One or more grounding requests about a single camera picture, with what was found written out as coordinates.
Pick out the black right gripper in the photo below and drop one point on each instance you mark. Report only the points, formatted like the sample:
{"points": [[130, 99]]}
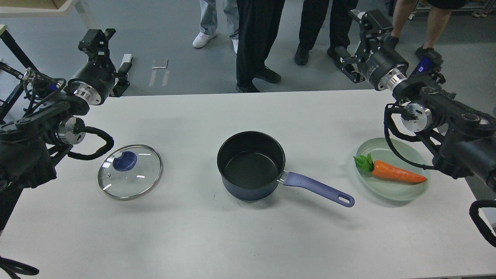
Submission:
{"points": [[384, 68]]}

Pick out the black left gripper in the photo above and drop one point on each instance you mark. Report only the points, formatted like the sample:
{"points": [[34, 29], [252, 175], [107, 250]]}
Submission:
{"points": [[95, 81]]}

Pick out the person in jeans white shoes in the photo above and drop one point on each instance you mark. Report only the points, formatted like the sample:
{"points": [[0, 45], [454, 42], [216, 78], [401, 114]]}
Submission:
{"points": [[209, 22]]}

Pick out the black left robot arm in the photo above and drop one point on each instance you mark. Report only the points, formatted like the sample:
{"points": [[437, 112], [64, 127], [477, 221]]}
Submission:
{"points": [[41, 119]]}

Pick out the glass pot lid blue knob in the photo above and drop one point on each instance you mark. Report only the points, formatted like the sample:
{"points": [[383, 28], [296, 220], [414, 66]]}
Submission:
{"points": [[130, 172]]}

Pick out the white table frame leg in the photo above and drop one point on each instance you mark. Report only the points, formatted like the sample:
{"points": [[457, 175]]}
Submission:
{"points": [[51, 8]]}

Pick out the blue saucepan with handle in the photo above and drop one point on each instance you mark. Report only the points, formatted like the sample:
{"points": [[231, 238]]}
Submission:
{"points": [[252, 165]]}

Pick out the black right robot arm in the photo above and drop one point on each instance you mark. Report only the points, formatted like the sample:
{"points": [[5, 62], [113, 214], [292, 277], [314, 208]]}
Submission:
{"points": [[460, 138]]}

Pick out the black metal frame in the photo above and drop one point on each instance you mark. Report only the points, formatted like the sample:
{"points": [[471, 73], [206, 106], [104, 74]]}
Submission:
{"points": [[12, 76]]}

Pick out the metal shelf rack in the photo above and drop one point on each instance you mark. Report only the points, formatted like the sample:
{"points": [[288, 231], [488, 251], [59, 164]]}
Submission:
{"points": [[474, 8]]}

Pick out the pale green plate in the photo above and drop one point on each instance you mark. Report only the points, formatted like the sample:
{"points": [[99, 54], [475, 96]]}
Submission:
{"points": [[384, 188]]}

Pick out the orange toy carrot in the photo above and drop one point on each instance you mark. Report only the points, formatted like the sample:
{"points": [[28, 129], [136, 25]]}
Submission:
{"points": [[384, 170]]}

